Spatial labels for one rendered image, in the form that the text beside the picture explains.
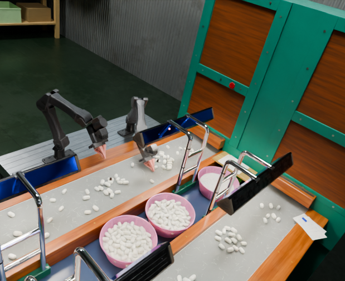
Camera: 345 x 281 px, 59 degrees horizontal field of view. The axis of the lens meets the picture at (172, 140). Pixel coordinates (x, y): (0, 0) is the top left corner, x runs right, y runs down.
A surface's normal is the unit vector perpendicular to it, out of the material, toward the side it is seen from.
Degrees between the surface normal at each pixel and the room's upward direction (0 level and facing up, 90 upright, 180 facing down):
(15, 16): 90
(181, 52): 90
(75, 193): 0
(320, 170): 90
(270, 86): 90
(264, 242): 0
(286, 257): 0
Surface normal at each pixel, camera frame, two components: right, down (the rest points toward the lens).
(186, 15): -0.64, 0.30
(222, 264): 0.20, -0.82
